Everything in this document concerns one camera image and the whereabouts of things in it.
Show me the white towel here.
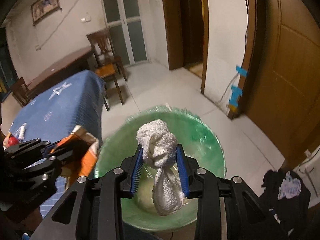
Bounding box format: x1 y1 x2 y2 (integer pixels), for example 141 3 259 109
136 119 184 216

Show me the green lined trash bin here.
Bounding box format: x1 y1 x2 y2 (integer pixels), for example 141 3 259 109
94 105 226 232

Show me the red apple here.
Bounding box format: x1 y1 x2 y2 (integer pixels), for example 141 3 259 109
6 137 20 148

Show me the wooden chair at left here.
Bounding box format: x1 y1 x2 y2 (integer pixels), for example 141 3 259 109
10 77 34 107

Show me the blue star patterned tablecloth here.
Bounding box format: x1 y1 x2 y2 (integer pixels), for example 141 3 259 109
8 69 106 218

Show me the blue tape strip lower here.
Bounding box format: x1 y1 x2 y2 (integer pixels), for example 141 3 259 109
229 85 242 108

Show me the blue tape strip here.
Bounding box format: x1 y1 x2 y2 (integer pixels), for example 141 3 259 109
229 85 242 108
236 65 247 77

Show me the blue tape strip upper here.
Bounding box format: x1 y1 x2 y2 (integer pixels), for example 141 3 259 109
236 65 247 77

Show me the dark wooden dining table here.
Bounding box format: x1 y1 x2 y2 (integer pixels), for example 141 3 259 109
27 47 93 99

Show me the brown wooden door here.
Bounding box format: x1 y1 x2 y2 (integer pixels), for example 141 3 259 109
228 0 319 163

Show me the wooden chair by door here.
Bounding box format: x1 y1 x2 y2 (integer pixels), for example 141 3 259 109
86 28 127 81

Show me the glass panel door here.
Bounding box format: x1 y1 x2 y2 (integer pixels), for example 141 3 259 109
103 0 148 66

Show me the framed wall picture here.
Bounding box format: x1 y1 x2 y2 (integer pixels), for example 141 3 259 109
30 0 62 26

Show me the white wall cable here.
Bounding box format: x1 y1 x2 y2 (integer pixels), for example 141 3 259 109
216 0 250 106

